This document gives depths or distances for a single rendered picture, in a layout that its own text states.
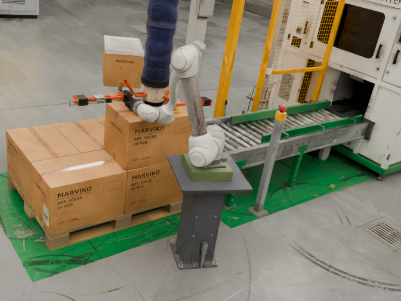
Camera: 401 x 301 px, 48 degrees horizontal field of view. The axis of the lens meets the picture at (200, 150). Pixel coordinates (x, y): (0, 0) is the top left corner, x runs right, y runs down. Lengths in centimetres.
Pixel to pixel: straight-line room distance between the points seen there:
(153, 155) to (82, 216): 70
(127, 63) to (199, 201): 219
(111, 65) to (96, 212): 190
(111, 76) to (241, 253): 237
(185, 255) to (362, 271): 146
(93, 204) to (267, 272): 142
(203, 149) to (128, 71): 230
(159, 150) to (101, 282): 106
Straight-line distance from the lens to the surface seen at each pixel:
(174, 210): 399
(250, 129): 463
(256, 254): 376
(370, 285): 388
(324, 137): 483
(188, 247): 339
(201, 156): 279
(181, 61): 268
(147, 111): 310
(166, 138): 353
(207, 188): 298
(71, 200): 338
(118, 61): 489
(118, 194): 355
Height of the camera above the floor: 226
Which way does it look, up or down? 26 degrees down
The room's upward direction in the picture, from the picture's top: 9 degrees clockwise
